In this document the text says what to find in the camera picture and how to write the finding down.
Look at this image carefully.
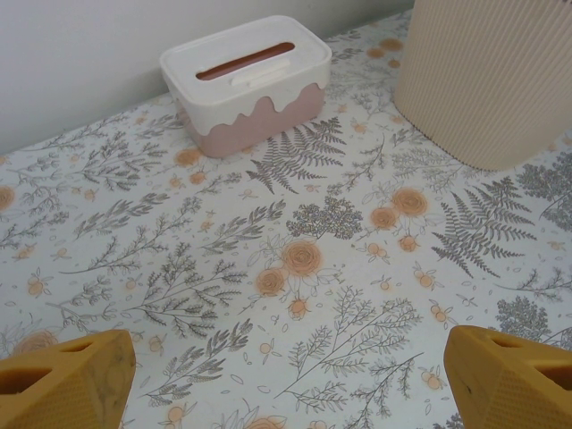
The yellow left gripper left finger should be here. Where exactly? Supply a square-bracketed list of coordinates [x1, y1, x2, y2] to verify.
[0, 329, 137, 429]

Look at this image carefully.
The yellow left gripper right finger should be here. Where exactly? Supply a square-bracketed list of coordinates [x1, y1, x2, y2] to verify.
[444, 324, 572, 429]

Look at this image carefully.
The beige plastic waste bin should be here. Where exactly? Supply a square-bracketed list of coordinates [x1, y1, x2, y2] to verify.
[395, 0, 572, 172]

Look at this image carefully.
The floral table mat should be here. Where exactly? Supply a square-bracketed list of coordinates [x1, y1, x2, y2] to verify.
[0, 8, 572, 429]

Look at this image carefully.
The white pink tissue box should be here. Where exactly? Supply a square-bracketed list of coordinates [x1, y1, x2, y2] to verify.
[159, 14, 332, 159]

